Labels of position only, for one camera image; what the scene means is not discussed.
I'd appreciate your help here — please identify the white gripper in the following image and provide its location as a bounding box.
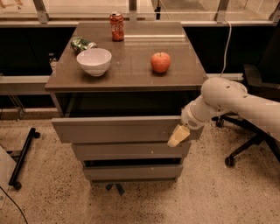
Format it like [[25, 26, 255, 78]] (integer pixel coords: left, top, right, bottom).
[[167, 104, 205, 147]]

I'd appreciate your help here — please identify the grey top drawer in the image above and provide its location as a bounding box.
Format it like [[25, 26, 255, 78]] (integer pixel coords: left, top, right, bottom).
[[51, 115, 205, 144]]

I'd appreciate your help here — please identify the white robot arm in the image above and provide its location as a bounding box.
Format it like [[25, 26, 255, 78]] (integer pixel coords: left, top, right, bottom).
[[167, 77, 280, 147]]

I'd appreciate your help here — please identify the grey bottom drawer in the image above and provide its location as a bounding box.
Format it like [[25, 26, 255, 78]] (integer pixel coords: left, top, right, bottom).
[[83, 164, 183, 182]]

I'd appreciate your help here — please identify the grey drawer cabinet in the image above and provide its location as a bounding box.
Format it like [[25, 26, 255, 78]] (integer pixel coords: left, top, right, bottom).
[[45, 22, 207, 170]]

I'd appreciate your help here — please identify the red apple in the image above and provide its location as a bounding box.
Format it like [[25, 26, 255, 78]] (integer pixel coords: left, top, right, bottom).
[[150, 52, 171, 74]]

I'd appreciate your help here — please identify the black office chair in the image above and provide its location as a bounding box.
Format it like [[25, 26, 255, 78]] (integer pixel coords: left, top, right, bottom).
[[209, 22, 280, 167]]

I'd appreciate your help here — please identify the white ceramic bowl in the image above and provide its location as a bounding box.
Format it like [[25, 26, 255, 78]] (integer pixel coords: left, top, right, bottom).
[[76, 48, 112, 77]]

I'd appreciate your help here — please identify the red soda can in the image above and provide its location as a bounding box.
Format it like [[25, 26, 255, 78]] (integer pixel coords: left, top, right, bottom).
[[109, 11, 124, 41]]

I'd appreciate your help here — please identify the green crushed soda can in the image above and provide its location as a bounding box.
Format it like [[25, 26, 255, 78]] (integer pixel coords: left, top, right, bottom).
[[71, 36, 97, 53]]

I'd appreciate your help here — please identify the black wheeled stand base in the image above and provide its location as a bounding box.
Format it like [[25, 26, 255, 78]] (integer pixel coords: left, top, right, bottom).
[[8, 128, 40, 191]]

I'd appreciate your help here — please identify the white cable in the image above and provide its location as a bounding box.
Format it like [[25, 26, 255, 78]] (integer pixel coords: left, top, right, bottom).
[[219, 20, 232, 78]]

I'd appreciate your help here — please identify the black floor cable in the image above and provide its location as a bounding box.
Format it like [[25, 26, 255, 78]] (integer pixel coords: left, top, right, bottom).
[[0, 185, 29, 224]]

